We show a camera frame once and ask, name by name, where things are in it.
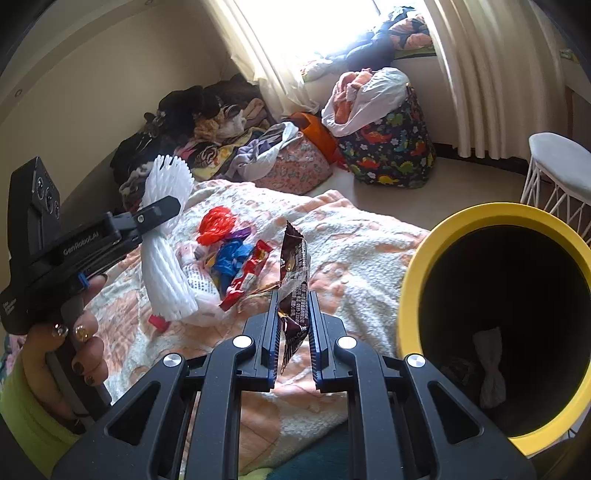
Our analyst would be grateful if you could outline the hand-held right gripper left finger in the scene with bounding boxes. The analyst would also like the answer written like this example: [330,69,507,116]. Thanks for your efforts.
[51,293,282,480]

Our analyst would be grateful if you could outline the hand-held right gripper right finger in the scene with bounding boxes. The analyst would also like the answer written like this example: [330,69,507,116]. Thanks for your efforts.
[307,291,539,480]

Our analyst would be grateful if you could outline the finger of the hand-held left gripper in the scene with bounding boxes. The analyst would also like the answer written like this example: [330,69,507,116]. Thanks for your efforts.
[111,196,182,243]

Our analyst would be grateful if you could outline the brown snack wrapper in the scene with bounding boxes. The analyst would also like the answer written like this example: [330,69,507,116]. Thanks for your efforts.
[274,220,311,376]

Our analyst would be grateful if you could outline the yellow trash bin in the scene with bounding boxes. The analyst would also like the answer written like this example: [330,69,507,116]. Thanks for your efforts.
[396,202,591,455]

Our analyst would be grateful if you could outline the person's left forearm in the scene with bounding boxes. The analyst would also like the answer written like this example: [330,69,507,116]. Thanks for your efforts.
[0,357,86,478]

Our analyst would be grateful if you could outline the person's left hand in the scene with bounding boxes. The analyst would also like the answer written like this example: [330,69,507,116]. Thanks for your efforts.
[21,274,112,430]

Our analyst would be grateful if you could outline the red plastic wrapper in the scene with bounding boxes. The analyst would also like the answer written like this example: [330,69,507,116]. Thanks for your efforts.
[198,206,243,246]

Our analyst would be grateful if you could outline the red snack wrapper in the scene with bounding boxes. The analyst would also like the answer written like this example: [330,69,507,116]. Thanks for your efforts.
[221,240,273,311]

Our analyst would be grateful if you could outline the blue plastic wrapper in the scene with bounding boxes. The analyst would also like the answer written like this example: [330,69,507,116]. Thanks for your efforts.
[210,239,254,296]

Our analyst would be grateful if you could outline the pile of clothes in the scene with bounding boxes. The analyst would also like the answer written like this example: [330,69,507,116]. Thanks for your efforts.
[110,74,271,210]

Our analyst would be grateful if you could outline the peach white printed blanket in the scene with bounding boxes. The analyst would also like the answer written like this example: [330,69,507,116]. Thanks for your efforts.
[0,179,431,474]

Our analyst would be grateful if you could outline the dark teal cloth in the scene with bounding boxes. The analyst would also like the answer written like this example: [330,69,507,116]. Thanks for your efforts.
[270,422,354,480]

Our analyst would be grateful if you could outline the white lilac garment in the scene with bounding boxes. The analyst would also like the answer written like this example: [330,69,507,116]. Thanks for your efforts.
[231,121,301,181]

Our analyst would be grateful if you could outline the pink floral fabric bag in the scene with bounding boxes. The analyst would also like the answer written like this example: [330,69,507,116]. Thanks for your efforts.
[254,131,334,195]

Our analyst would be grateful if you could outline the white crumpled tissue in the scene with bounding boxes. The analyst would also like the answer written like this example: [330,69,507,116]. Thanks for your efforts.
[472,327,507,409]

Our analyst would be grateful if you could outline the orange bag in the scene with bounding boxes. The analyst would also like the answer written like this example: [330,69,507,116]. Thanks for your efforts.
[288,112,346,172]

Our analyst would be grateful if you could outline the cream curtain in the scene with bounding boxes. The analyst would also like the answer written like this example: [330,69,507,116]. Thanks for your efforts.
[203,0,324,124]
[422,0,570,160]

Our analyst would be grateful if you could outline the dinosaur print laundry bag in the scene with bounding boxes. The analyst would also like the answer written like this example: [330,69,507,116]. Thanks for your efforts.
[339,85,437,190]

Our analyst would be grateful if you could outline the white pillow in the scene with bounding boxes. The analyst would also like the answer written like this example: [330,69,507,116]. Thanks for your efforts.
[300,56,352,85]

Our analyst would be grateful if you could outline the peach towel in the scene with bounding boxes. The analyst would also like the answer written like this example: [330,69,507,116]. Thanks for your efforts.
[333,68,376,124]

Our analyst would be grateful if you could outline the white plastic bag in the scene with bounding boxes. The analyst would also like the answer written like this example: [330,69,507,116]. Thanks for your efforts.
[321,67,411,138]

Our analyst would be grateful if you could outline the dark blue quilt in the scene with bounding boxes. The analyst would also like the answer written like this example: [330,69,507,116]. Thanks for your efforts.
[345,18,403,71]

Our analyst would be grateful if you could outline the orange floral cloth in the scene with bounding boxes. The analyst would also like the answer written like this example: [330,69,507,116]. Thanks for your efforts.
[388,13,435,50]

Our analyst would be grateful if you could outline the white wire stool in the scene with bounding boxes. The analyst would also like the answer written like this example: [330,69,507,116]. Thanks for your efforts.
[520,133,591,228]

